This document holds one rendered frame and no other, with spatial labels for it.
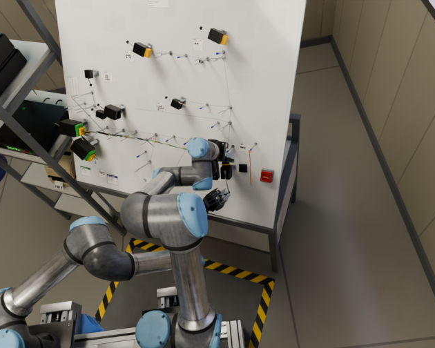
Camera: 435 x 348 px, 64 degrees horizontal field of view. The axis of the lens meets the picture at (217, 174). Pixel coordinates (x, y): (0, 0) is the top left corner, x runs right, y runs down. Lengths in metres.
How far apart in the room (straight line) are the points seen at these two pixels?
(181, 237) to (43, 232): 2.49
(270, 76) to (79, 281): 2.14
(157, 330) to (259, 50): 1.10
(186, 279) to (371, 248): 1.89
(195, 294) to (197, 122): 0.88
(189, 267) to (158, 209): 0.19
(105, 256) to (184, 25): 1.00
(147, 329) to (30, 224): 2.39
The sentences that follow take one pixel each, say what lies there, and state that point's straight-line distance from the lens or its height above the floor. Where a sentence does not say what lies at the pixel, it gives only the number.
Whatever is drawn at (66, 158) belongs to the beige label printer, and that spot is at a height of 0.85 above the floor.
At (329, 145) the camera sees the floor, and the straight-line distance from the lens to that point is 3.10.
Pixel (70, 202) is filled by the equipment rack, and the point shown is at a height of 0.24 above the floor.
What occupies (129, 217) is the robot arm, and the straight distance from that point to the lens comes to 0.94.
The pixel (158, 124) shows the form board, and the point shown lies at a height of 1.22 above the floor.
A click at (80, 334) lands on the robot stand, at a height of 1.07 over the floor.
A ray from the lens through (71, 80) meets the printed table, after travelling 2.03.
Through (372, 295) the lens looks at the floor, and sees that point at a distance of 2.63.
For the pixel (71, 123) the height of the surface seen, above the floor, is 1.27.
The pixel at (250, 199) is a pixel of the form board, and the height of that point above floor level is 0.98.
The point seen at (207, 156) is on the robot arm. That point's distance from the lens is 1.29.
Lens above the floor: 2.50
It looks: 57 degrees down
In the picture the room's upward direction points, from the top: 17 degrees counter-clockwise
